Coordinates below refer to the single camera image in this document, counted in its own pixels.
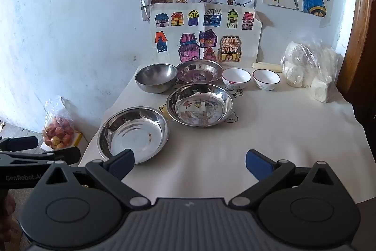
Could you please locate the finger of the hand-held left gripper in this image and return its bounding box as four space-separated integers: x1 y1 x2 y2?
0 136 39 152
0 147 81 167

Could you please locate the clear bag of white buns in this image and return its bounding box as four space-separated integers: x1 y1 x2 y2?
281 41 342 104

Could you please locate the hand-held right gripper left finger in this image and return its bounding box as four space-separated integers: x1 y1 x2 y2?
35 149 151 209

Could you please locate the large steel plate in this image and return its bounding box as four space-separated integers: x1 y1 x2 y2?
97 107 170 165
166 83 234 128

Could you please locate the cream printed table cloth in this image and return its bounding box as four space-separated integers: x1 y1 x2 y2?
78 64 368 205

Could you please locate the bag of red fruit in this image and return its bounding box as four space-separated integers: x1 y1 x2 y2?
42 96 76 150

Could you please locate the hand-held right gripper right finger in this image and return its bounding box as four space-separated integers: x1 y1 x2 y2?
231 149 343 209

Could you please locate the deep steel bowl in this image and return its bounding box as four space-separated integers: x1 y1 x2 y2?
135 63 178 94

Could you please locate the cream rolled stick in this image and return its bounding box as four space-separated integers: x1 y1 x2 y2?
252 62 284 73

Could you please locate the white bowl pink flower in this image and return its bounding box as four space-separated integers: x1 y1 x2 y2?
253 69 281 92

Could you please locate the coloured houses drawing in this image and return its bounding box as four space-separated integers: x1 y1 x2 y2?
150 2 263 64

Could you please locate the small steel plate blue sticker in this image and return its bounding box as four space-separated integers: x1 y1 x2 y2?
176 60 224 84

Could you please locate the wooden door frame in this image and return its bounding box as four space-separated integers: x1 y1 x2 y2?
338 0 376 93

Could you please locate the white bowl red label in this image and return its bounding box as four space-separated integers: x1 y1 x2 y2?
222 68 252 90

